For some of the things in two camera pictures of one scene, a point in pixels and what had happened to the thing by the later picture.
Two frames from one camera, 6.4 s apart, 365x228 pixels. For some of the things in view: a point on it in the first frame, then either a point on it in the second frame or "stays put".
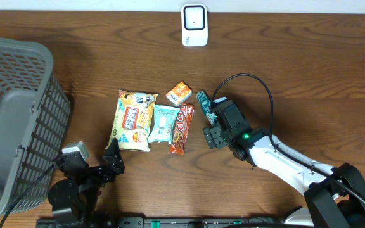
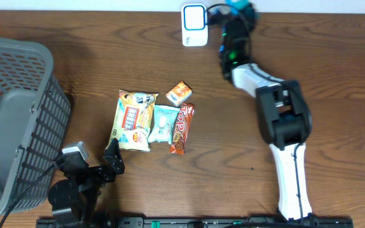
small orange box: (179, 93) stays put
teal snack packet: (165, 117) stays put
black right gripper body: (218, 137) → (248, 19)
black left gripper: (109, 174) stays put
